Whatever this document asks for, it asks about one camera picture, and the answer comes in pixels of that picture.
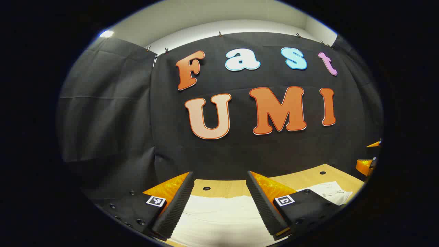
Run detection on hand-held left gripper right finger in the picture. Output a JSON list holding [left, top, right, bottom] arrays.
[[246, 170, 344, 240]]

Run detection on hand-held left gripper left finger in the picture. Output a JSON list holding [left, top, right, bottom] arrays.
[[84, 172, 195, 240]]

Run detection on white jeans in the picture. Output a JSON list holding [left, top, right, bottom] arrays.
[[170, 181, 354, 247]]

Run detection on black backdrop cloth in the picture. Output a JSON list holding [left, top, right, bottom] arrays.
[[57, 32, 384, 206]]

